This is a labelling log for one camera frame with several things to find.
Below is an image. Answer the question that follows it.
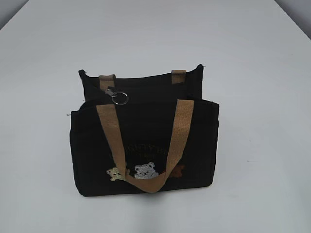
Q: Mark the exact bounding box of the silver zipper pull ring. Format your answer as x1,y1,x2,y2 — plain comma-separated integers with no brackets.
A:
105,88,127,106

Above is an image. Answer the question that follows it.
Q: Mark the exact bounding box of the black canvas tote bag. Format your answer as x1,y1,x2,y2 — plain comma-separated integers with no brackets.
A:
69,65,219,197

